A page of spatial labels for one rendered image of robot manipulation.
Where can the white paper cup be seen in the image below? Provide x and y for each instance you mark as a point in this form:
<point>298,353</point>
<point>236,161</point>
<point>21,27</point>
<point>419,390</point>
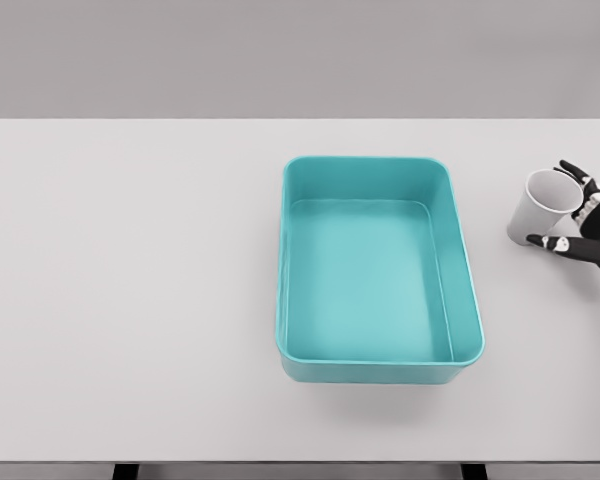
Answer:
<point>542,200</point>

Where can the teal rectangular plastic basket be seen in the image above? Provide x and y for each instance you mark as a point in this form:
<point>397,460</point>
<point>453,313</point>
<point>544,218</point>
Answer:
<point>375,280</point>

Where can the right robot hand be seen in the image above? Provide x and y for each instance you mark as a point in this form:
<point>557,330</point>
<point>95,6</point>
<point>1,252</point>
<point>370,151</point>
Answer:
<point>597,220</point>

